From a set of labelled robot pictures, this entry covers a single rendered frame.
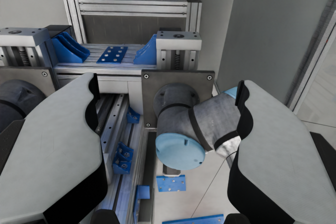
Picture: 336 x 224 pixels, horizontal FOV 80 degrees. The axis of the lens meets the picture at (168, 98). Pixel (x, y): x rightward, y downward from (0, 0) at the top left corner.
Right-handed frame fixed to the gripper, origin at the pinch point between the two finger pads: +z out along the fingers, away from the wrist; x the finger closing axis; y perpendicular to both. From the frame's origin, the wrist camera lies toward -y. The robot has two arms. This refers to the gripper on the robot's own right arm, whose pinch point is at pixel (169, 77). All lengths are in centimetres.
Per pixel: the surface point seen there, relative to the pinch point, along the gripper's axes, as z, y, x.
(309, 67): 48, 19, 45
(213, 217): 145, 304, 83
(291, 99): 49, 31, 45
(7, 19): 148, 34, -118
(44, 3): 148, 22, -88
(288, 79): 55, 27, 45
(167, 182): 145, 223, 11
